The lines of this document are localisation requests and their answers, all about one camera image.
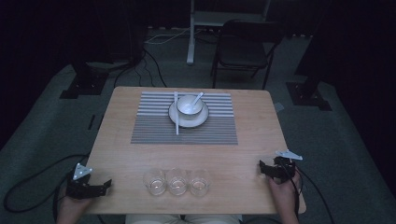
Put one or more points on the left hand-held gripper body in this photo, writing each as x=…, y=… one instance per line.
x=77, y=186

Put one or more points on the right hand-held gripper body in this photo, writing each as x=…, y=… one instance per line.
x=285, y=169

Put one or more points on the person's left hand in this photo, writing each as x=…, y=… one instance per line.
x=73, y=206

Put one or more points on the person's right hand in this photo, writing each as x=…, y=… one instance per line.
x=285, y=194

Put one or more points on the clear drinking glass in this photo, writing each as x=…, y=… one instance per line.
x=177, y=183
x=154, y=183
x=199, y=184

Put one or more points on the grey tape patch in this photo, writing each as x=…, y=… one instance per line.
x=278, y=107

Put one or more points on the grey striped placemat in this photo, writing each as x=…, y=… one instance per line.
x=155, y=133

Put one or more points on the black stand base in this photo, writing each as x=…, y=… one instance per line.
x=306, y=95
x=85, y=82

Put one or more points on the white plate with dark rim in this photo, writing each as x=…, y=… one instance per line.
x=199, y=119

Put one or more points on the person's beige trousers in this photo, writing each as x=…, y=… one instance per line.
x=183, y=219

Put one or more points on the white chopstick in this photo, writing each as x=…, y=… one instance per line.
x=177, y=124

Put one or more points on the white spoon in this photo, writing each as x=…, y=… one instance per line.
x=197, y=98

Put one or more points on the white bowl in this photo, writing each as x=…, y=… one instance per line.
x=188, y=107

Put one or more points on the black folding chair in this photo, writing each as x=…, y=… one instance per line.
x=243, y=49

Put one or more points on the white metal stand frame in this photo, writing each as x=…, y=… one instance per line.
x=205, y=18

